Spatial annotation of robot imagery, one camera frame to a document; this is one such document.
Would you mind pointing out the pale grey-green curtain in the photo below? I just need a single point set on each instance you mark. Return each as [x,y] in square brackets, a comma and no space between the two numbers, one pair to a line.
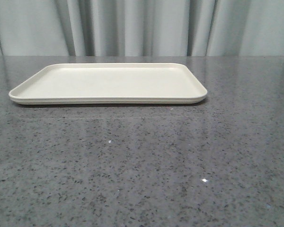
[142,27]

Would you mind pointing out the cream rectangular plastic tray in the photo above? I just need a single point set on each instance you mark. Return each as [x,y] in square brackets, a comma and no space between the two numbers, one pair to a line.
[110,83]

